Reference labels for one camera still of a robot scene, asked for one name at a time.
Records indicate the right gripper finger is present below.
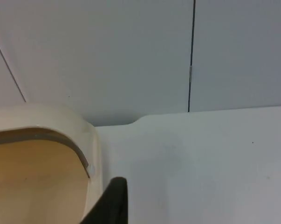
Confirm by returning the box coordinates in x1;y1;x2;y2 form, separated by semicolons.
81;176;128;224

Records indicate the cream box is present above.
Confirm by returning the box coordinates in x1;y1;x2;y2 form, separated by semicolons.
0;104;106;224

